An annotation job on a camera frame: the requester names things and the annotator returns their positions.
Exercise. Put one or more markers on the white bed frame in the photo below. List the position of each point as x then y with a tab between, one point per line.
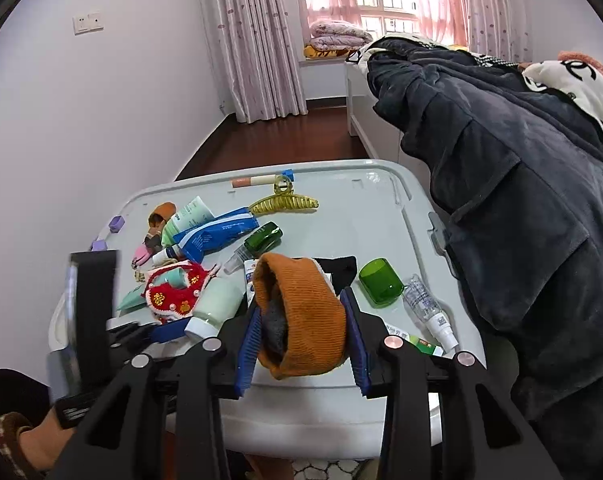
369	120

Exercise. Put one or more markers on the green white ointment box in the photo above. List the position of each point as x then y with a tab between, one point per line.
416	344

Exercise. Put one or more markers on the pale green white-capped tube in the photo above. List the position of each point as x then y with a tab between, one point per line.
216	302

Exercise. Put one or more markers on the small orange sock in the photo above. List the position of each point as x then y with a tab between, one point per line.
162	211

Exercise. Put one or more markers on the black white checkered cloth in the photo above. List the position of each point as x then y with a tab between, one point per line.
496	60

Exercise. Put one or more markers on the green spray bottle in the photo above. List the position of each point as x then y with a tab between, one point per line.
259	240

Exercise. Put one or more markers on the blue box latch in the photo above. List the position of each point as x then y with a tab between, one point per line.
287	176

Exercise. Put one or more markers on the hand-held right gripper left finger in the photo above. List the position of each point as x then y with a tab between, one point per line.
247	350

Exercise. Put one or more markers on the pink folded quilt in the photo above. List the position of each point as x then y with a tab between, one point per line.
339	32

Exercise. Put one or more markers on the grey plastic storage box lid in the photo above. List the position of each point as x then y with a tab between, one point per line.
341	210

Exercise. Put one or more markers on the beige orange-capped tube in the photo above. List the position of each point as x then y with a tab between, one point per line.
255	181

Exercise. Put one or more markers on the red knitted pouch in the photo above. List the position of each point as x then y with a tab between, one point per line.
174	292

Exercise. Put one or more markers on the patterned grey curtain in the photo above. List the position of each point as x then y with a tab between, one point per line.
491	5
256	40

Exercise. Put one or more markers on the dark grey fleece robe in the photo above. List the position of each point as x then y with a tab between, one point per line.
521	200

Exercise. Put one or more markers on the blue squeeze tube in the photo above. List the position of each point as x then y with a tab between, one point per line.
216	232

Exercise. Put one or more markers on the white black-trimmed cloth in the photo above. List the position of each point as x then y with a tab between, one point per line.
359	52

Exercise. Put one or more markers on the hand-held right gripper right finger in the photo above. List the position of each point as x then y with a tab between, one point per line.
357	350

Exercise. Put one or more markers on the purple box latch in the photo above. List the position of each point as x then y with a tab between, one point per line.
117	224
99	245

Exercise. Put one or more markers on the patterned floor mat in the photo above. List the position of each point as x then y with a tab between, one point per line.
326	471

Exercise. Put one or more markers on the beige small item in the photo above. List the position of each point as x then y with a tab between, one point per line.
140	276

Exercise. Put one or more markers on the yellow folded blanket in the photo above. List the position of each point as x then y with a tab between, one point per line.
326	51

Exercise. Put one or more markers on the pink fuzzy cloth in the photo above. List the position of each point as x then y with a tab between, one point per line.
599	62

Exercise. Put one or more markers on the person's left forearm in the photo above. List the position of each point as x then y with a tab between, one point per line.
41	445

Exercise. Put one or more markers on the yellow hair claw clip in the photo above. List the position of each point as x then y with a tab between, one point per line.
281	203

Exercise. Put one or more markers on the pink small item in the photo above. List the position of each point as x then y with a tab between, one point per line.
141	256

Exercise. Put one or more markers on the clear spray bottle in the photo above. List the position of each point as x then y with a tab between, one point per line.
424	305

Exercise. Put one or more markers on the teal packet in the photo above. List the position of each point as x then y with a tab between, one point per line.
131	302

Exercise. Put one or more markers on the white printed blanket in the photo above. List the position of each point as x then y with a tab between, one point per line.
576	90

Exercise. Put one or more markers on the grey box latch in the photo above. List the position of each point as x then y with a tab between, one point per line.
439	235

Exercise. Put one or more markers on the orange knitted sock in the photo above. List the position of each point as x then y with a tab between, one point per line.
306	305

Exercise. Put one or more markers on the white medicine box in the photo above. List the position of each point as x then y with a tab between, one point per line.
249	275

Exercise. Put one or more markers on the green plastic cup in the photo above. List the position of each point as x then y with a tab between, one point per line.
380	282

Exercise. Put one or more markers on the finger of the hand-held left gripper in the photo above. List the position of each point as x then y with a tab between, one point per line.
166	333

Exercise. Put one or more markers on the white wall socket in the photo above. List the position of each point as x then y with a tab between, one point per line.
80	23
96	20

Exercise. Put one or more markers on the black sock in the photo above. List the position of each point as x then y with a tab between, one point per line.
341	270

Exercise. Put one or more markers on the brown black small item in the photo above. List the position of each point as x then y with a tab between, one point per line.
154	240

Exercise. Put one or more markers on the dark cloth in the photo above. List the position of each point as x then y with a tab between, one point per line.
14	392

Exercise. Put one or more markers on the green white squeeze tube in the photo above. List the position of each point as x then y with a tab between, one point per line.
186	217

